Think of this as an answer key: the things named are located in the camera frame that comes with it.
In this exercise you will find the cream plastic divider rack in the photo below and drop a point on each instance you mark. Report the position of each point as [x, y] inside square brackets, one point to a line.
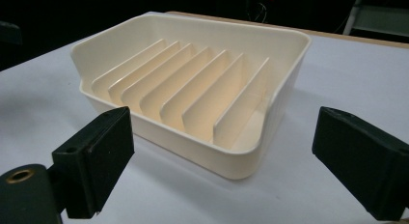
[196, 92]

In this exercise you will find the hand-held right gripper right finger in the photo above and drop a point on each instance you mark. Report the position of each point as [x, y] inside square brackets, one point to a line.
[360, 156]

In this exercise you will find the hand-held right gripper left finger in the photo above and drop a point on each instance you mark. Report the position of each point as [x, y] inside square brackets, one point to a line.
[96, 159]

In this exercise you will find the grey metal stand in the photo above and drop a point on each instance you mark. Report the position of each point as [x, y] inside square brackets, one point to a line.
[373, 19]

